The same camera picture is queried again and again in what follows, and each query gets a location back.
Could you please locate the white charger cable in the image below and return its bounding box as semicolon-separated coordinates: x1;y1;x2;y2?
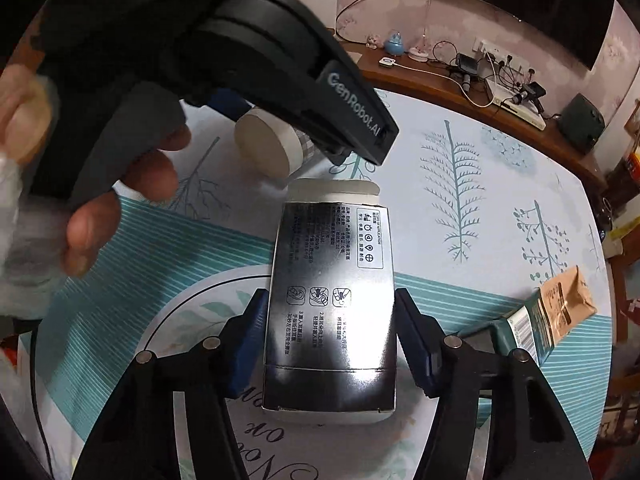
395;62;496;108

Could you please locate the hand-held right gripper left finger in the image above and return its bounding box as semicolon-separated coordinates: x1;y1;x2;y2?
70;287;271;480

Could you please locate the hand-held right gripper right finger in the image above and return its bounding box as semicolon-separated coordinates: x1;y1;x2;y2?
394;287;593;480

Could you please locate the white set-top box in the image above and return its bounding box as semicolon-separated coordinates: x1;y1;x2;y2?
485;80;547;131

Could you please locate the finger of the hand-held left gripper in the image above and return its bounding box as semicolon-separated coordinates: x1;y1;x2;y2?
210;87;253;122

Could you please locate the wooden television cabinet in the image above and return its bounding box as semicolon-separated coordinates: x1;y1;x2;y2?
345;42;601;186

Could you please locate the black flat screen television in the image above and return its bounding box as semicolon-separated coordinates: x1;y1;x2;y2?
410;0;616;72

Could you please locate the clear plastic bag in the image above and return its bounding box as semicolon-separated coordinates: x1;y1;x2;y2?
0;155;71;321

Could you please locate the leaf print tablecloth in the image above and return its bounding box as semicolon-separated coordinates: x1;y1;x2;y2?
0;87;616;480

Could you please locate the black action camera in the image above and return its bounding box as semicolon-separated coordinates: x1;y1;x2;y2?
457;52;483;86

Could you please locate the checked white paper cup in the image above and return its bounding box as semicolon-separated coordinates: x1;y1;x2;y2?
234;110;321;181

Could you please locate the person's left hand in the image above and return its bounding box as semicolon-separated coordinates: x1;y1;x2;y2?
0;65;193;277

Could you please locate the dark green air fryer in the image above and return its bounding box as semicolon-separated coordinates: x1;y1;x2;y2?
557;94;606;155

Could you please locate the black handheld gimbal camera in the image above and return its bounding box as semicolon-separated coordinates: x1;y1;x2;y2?
515;82;546;111

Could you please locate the silver rectangular cardboard box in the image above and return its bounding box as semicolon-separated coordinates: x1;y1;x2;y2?
261;177;398;428

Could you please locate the brown and green drink carton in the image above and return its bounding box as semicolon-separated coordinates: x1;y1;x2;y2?
457;266;598;366

